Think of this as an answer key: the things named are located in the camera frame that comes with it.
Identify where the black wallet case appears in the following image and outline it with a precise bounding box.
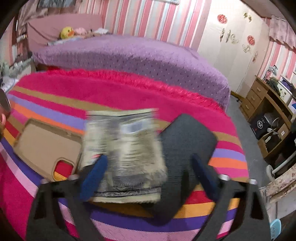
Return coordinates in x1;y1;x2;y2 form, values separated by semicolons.
147;114;220;225

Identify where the yellow duck plush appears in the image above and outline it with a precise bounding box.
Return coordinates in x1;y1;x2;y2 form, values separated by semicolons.
60;27;75;40

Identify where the white wardrobe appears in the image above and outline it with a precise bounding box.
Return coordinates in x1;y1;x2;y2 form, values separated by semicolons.
198;1;269;97

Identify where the desk lamp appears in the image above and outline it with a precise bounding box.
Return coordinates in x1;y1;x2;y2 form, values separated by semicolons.
263;65;278;80

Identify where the camouflage snack packet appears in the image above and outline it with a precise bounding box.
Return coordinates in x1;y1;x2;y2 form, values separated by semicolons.
79;108;168;203

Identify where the wooden desk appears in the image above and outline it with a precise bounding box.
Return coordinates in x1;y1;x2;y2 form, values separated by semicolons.
239;77;292;162

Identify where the purple dotted bedspread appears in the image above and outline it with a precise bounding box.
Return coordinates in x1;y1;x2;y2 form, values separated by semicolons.
31;35;230;109

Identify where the striped magenta blanket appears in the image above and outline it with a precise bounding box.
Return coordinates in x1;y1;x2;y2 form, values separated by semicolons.
0;68;250;241

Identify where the floral beige curtain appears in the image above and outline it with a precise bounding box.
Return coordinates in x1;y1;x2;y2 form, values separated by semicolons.
266;164;296;203

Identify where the black box under desk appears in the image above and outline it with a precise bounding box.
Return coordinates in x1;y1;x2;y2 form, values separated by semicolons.
250;114;271;140

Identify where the brown phone case tray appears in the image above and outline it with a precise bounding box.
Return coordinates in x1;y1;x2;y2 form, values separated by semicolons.
13;118;82;181

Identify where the pink floral window curtain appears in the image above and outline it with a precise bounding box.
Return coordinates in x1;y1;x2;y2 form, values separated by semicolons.
269;16;296;49

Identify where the pink headboard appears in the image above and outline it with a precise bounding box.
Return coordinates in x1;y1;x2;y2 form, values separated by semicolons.
26;14;103;52

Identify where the person's left hand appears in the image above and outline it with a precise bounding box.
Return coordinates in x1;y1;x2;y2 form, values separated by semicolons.
0;113;6;140

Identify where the light blue laundry basket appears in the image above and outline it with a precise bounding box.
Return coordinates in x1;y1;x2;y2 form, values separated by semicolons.
270;219;281;241

